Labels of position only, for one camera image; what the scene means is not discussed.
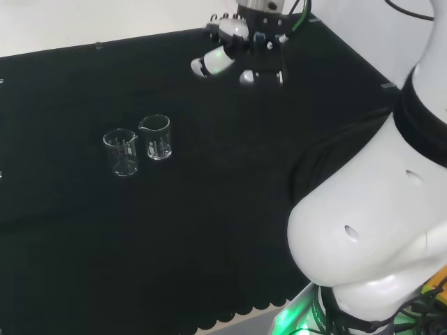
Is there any green cable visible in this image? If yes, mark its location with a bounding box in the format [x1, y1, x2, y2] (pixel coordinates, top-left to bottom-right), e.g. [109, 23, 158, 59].
[288, 0, 313, 36]

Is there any yellow stop button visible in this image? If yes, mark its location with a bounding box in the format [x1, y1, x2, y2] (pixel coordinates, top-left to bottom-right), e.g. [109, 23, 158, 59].
[420, 267, 447, 297]

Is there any clear glass beaker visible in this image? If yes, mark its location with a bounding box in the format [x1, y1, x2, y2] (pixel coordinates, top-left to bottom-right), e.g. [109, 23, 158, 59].
[102, 128, 139, 177]

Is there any black bench cloth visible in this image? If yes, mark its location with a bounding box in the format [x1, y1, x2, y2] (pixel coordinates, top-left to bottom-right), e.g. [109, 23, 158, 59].
[0, 13, 447, 332]

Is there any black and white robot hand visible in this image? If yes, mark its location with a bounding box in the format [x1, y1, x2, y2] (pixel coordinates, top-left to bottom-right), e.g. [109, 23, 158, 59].
[190, 7, 290, 88]

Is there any clear beaker with white print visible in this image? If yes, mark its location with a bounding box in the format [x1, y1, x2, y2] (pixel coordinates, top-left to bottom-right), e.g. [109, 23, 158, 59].
[138, 113, 173, 161]

